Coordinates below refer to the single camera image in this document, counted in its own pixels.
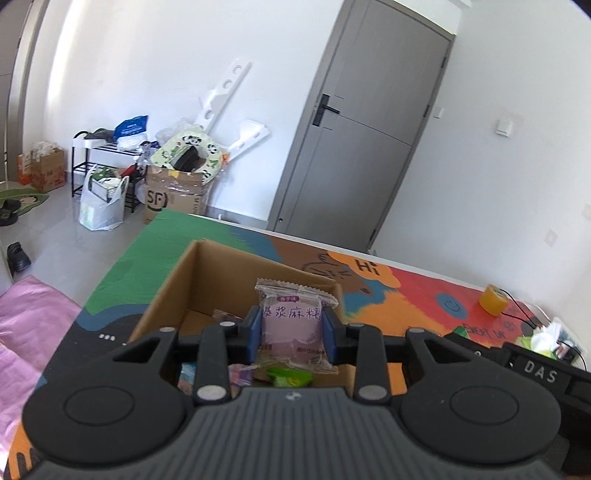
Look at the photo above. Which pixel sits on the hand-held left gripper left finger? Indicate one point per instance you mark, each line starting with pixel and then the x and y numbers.
pixel 253 334

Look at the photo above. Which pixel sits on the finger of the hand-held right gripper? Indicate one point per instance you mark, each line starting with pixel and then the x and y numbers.
pixel 480 347

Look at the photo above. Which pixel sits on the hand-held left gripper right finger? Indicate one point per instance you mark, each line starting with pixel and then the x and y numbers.
pixel 328 336

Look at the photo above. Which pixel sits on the pale purple snack packet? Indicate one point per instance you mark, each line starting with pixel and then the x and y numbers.
pixel 292 323

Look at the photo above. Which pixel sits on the bright green snack packet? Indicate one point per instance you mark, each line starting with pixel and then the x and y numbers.
pixel 288 377

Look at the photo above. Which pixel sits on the brown cardboard box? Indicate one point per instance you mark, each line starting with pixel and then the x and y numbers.
pixel 221 272

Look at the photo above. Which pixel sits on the blue crinkled snack packet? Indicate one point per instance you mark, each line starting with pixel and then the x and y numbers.
pixel 188 376

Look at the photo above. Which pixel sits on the green tissue box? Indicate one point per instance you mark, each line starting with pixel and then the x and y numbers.
pixel 540 341

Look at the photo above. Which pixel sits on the yellow tape roll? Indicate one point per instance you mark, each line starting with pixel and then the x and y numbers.
pixel 491 302

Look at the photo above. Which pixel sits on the white power strip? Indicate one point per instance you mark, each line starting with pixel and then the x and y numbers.
pixel 572 337

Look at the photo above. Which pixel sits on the colourful printed table mat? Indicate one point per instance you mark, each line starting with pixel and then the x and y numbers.
pixel 415 295

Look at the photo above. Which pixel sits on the taped printed cardboard box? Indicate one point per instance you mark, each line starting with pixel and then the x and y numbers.
pixel 175 198

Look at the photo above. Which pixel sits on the short white foam piece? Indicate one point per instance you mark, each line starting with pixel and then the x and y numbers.
pixel 249 138

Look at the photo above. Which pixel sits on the white plastic bag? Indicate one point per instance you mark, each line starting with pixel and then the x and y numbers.
pixel 99 210

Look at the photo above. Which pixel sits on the grey door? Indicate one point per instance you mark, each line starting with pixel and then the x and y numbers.
pixel 360 138

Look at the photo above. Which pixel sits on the pink blanket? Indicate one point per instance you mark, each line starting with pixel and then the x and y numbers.
pixel 23 323

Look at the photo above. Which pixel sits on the blue and white bag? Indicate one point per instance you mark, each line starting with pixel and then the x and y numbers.
pixel 131 131

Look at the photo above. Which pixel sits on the black shoe rack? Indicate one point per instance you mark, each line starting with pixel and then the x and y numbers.
pixel 76 170

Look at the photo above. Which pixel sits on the long white foam board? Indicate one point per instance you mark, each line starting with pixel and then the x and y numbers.
pixel 224 92

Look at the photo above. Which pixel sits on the black shoe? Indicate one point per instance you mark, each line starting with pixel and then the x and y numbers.
pixel 18 256

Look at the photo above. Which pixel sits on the green floor rug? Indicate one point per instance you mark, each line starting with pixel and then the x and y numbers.
pixel 32 201

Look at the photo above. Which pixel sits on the small orange print carton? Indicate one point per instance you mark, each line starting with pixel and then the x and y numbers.
pixel 46 173

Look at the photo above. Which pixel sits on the white light switch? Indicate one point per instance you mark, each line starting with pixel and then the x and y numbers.
pixel 504 126

